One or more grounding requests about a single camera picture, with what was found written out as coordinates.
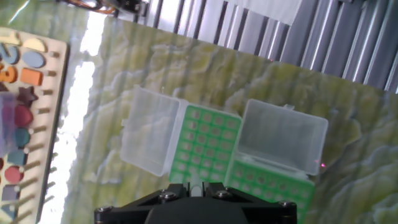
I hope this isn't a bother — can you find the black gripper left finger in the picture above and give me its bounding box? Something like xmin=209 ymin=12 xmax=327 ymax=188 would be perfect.
xmin=94 ymin=182 xmax=190 ymax=224

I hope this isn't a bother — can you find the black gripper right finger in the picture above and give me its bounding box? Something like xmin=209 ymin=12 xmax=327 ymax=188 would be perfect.
xmin=203 ymin=182 xmax=298 ymax=224

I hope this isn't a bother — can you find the green rack pipette tip box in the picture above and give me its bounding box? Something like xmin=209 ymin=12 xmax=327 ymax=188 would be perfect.
xmin=119 ymin=85 xmax=243 ymax=189
xmin=223 ymin=98 xmax=329 ymax=224

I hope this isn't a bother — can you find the green marble pattern mat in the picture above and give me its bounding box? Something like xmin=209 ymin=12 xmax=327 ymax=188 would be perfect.
xmin=0 ymin=0 xmax=398 ymax=224

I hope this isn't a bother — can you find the teal puzzle piece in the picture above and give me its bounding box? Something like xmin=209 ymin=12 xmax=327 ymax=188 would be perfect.
xmin=14 ymin=128 xmax=31 ymax=147
xmin=7 ymin=149 xmax=28 ymax=166

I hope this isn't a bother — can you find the red circle puzzle piece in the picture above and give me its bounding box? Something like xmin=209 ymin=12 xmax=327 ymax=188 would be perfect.
xmin=4 ymin=166 xmax=25 ymax=184

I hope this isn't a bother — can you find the purple square puzzle piece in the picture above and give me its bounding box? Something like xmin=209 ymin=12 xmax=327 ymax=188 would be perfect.
xmin=1 ymin=185 xmax=21 ymax=202

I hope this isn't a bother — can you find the navy triangle puzzle piece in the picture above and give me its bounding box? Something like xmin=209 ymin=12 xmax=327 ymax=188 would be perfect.
xmin=1 ymin=203 xmax=18 ymax=218

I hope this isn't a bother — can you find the red heart puzzle piece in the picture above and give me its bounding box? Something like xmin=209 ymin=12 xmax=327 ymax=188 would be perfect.
xmin=14 ymin=105 xmax=34 ymax=128

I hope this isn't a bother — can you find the maroon star puzzle piece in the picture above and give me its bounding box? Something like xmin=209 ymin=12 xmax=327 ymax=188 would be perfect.
xmin=17 ymin=86 xmax=39 ymax=106

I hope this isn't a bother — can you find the wooden shape puzzle board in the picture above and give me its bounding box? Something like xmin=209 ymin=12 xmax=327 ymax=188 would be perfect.
xmin=0 ymin=26 xmax=70 ymax=224

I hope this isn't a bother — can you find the lilac puzzle piece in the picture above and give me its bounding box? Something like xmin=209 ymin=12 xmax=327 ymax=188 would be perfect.
xmin=0 ymin=93 xmax=16 ymax=156

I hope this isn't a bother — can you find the orange square puzzle piece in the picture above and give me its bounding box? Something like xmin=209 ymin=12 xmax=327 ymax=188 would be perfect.
xmin=20 ymin=67 xmax=44 ymax=86

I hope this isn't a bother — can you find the orange tube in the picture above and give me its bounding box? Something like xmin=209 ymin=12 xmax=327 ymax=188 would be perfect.
xmin=67 ymin=0 xmax=116 ymax=15

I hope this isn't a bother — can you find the grey oval puzzle piece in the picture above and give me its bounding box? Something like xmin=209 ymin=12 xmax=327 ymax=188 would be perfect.
xmin=21 ymin=51 xmax=46 ymax=68

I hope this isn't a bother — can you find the orange number puzzle piece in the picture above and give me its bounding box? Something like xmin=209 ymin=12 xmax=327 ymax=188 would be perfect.
xmin=0 ymin=65 xmax=18 ymax=84

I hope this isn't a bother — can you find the yellow semicircle puzzle piece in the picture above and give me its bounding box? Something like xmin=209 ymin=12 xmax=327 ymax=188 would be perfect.
xmin=23 ymin=37 xmax=47 ymax=53

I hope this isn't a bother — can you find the blue number puzzle piece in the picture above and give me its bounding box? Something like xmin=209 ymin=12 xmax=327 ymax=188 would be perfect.
xmin=0 ymin=43 xmax=21 ymax=65

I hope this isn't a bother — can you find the yellow number puzzle piece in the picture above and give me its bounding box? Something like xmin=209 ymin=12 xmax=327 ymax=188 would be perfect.
xmin=0 ymin=30 xmax=21 ymax=46

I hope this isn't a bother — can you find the black corner bracket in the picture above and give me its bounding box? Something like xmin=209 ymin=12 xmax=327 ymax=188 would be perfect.
xmin=119 ymin=0 xmax=147 ymax=13

